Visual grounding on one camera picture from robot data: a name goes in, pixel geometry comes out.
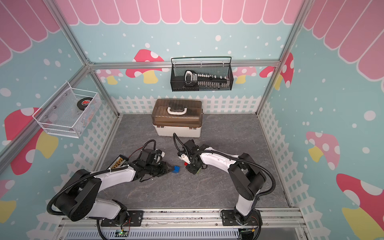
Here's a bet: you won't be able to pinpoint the small green circuit board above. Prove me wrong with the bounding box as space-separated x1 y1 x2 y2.
115 230 130 238

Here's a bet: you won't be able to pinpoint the red black wire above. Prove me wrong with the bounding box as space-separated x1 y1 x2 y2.
127 146 145 160

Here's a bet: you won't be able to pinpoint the beige toolbox with brown lid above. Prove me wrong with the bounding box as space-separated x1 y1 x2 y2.
152 99 203 138

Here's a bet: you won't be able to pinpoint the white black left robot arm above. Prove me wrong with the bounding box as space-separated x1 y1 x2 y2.
47 143 179 226

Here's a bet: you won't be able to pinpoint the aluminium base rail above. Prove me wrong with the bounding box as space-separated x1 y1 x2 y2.
59 207 307 232

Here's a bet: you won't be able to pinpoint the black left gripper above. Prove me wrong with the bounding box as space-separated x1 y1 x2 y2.
145 161 175 178

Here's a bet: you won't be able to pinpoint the black tape roll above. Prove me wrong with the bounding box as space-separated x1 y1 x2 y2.
77 97 93 111

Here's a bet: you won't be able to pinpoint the blue square lego brick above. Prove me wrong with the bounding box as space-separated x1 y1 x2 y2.
172 166 180 174

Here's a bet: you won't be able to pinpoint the black wire wall basket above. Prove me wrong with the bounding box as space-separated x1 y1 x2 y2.
170 57 234 92

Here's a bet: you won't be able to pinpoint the socket bit set in basket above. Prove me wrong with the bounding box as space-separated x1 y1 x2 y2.
184 71 230 90

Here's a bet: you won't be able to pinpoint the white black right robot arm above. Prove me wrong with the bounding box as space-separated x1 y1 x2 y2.
173 133 276 226

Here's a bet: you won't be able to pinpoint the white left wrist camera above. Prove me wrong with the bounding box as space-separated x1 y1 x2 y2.
156 150 165 157

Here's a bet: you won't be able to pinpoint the white wire wall basket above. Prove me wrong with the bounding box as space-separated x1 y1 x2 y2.
33 82 102 139

